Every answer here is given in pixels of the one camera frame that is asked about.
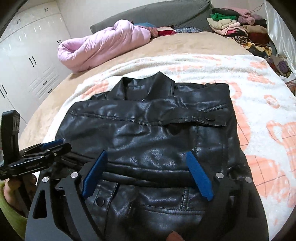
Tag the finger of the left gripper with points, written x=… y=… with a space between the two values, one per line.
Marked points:
x=58 y=150
x=52 y=144

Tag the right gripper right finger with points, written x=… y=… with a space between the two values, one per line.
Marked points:
x=235 y=210

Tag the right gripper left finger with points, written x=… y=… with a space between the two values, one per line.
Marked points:
x=59 y=211

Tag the black leather jacket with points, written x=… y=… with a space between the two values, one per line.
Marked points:
x=147 y=127

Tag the green sleeve forearm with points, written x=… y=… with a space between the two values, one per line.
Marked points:
x=16 y=223

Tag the red and blue clothes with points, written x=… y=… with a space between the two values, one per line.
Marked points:
x=166 y=30

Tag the pile of folded clothes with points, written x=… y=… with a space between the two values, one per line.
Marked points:
x=250 y=32

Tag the left hand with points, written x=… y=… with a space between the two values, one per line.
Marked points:
x=11 y=190

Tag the right hand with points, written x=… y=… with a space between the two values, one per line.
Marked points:
x=174 y=236

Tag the tan bed sheet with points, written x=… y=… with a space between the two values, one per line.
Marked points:
x=191 y=43

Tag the white wardrobe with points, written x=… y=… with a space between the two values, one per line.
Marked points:
x=30 y=68

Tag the pink puffy quilt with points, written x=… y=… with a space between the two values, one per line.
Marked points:
x=81 y=54

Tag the white orange patterned blanket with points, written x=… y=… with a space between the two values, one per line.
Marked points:
x=264 y=107

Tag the white striped curtain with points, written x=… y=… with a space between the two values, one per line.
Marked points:
x=280 y=35

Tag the grey padded headboard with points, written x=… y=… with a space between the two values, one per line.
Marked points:
x=179 y=14

